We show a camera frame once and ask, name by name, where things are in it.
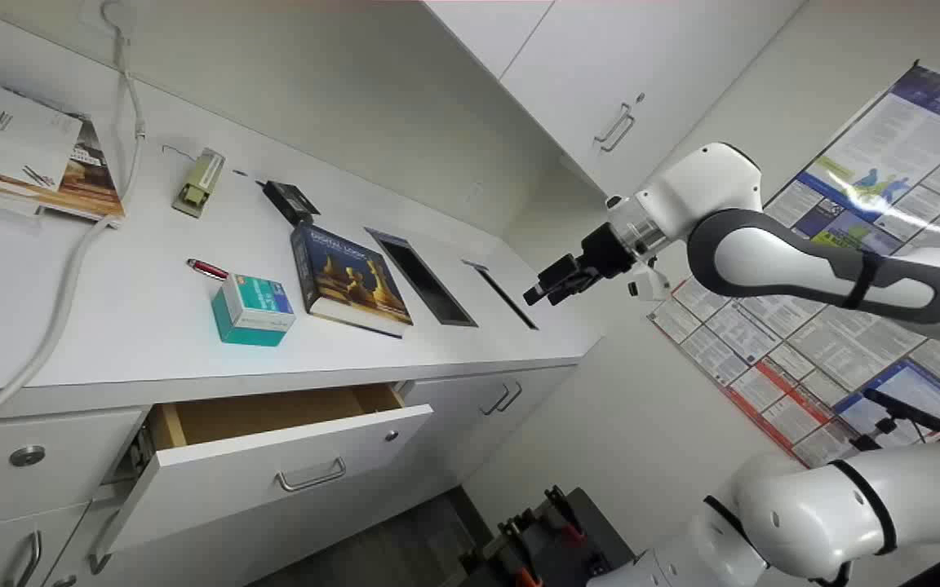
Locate silver overhead door handle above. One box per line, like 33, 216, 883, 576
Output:
604, 104, 645, 156
592, 100, 637, 150

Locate white overhead cabinet door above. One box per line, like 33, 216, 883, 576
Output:
422, 0, 554, 78
579, 0, 809, 204
499, 0, 734, 176

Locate orange-handled clamp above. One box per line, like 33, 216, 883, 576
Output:
542, 484, 594, 547
491, 518, 547, 587

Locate black flat device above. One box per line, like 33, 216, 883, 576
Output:
254, 176, 323, 228

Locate silver base cabinet handle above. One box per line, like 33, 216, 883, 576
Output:
491, 382, 529, 420
86, 503, 132, 576
478, 377, 515, 417
0, 529, 45, 587

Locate teal white cardboard box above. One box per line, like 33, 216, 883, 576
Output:
207, 270, 301, 353

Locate white base cabinet front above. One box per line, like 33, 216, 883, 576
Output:
398, 363, 580, 516

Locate open white wooden drawer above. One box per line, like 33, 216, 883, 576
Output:
89, 382, 436, 556

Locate white thick cable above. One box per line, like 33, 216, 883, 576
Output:
0, 0, 154, 452

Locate black tripod stand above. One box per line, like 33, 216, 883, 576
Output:
861, 386, 940, 587

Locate dark blue cover book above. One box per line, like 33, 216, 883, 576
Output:
286, 217, 418, 343

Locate black floor case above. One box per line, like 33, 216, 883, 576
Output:
532, 484, 639, 581

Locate red-bordered wall poster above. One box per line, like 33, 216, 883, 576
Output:
645, 176, 940, 474

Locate white booklet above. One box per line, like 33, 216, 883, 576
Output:
0, 64, 86, 193

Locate beige stapler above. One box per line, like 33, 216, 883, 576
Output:
171, 144, 230, 222

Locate white drawer front with lock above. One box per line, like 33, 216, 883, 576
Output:
0, 404, 154, 534

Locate red pen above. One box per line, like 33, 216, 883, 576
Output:
184, 255, 232, 284

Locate round silver lock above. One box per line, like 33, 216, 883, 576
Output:
7, 440, 48, 474

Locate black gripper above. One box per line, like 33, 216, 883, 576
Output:
520, 222, 642, 309

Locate blue-header wall poster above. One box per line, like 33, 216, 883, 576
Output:
789, 59, 940, 237

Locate silver drawer handle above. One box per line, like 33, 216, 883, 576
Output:
271, 452, 348, 499

